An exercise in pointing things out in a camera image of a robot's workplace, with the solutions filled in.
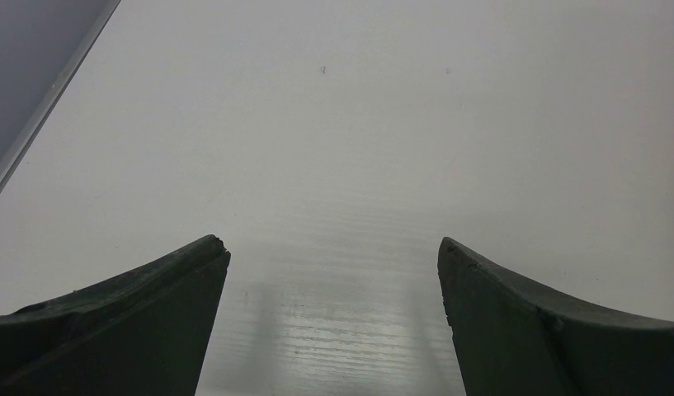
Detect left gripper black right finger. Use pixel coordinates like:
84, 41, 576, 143
437, 238, 674, 395

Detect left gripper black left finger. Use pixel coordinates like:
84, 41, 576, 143
0, 235, 231, 395

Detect aluminium left side rail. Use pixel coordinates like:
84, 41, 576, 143
0, 1, 119, 194

